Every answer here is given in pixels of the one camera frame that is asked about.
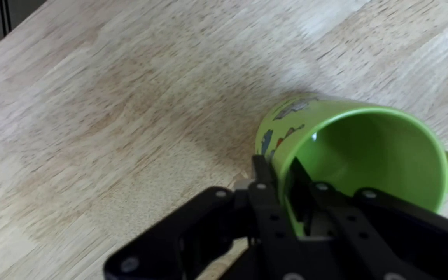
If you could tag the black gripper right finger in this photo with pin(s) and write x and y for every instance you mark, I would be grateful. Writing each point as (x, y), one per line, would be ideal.
(369, 235)

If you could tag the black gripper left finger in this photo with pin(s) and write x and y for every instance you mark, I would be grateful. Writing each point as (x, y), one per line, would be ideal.
(188, 239)

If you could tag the green plastic mug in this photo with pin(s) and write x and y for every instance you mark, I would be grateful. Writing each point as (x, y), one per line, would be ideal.
(352, 145)

